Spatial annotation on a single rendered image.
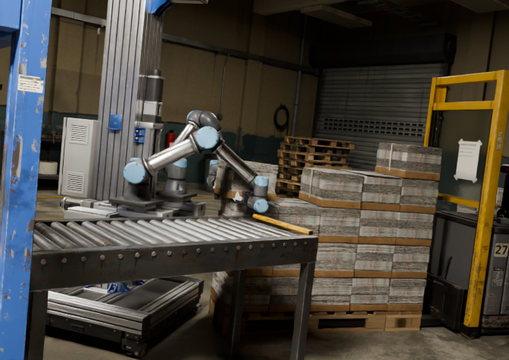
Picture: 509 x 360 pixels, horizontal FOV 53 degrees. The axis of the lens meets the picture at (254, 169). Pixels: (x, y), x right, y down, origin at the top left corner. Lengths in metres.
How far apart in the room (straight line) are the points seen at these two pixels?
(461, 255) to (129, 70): 2.72
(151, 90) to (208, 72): 7.68
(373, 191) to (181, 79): 7.41
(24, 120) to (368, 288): 2.67
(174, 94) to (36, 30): 8.91
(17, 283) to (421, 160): 2.78
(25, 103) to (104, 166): 1.74
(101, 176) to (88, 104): 6.46
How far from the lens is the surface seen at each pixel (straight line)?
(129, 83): 3.13
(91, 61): 9.66
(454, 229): 4.26
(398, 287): 3.76
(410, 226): 3.70
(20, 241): 1.54
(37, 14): 1.52
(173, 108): 10.35
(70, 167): 3.27
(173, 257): 1.99
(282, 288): 3.35
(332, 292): 3.50
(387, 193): 3.55
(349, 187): 3.40
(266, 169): 3.15
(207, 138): 2.69
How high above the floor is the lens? 1.25
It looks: 4 degrees down
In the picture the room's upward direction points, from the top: 6 degrees clockwise
